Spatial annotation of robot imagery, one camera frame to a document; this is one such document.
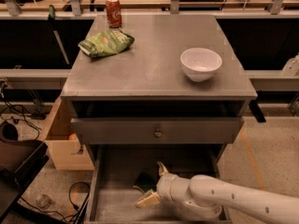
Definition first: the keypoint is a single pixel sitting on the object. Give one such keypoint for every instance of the light wooden crate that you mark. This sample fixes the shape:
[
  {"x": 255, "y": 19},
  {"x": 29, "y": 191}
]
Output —
[{"x": 65, "y": 154}]

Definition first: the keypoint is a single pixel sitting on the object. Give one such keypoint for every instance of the green yellow sponge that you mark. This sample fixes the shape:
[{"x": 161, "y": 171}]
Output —
[{"x": 144, "y": 183}]

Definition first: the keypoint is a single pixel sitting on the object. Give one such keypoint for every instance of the white ceramic bowl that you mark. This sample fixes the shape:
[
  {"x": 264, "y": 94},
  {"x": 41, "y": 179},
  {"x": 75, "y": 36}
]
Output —
[{"x": 200, "y": 64}]

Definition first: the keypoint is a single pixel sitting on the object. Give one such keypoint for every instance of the orange ball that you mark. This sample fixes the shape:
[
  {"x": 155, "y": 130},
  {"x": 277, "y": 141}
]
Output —
[{"x": 72, "y": 137}]

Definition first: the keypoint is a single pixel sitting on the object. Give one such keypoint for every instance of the round drawer knob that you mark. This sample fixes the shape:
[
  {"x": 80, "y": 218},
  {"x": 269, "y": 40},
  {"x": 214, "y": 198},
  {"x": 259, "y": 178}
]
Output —
[{"x": 158, "y": 133}]

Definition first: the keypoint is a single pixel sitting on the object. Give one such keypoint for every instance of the grey top drawer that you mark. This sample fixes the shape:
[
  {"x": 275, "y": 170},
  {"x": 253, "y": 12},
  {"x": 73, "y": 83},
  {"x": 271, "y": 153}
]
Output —
[{"x": 134, "y": 122}]

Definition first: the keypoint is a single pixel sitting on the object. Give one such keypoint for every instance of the green chip bag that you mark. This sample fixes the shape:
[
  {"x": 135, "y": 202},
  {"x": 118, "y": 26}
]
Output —
[{"x": 106, "y": 43}]

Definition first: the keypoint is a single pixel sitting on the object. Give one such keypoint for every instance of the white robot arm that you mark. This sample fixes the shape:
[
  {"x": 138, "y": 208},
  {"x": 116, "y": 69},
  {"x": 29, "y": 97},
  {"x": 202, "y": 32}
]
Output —
[{"x": 205, "y": 196}]

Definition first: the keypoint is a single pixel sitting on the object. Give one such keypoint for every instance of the red soda can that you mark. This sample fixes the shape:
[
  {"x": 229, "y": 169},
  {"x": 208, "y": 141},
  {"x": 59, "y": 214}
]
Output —
[{"x": 114, "y": 13}]

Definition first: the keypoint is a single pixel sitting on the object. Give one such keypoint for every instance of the black bin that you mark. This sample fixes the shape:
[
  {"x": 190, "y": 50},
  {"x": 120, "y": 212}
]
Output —
[{"x": 20, "y": 162}]

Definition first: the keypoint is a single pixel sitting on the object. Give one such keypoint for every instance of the grey wooden drawer cabinet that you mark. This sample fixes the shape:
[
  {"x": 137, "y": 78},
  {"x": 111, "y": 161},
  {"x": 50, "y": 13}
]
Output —
[{"x": 151, "y": 70}]

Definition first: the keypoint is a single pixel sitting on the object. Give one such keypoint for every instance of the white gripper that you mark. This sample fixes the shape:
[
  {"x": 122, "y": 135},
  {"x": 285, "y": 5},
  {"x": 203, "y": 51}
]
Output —
[{"x": 165, "y": 186}]

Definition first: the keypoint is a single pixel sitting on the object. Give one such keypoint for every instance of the grey open middle drawer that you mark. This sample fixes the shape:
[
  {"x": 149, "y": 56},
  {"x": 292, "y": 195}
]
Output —
[{"x": 117, "y": 169}]

